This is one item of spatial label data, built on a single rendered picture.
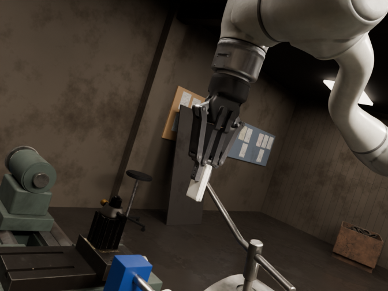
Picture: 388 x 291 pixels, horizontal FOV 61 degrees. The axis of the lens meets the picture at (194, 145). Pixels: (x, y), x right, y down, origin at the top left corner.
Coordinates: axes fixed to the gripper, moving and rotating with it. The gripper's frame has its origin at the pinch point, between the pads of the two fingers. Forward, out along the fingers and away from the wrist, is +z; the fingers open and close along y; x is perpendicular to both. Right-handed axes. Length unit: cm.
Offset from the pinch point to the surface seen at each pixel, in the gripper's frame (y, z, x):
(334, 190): -719, 22, -277
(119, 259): -2.2, 26.0, -19.4
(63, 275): 1, 40, -38
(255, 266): -1.9, 8.7, 15.8
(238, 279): -4.4, 13.3, 12.0
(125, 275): -2.4, 27.9, -15.7
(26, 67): -55, -18, -348
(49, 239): -13, 50, -81
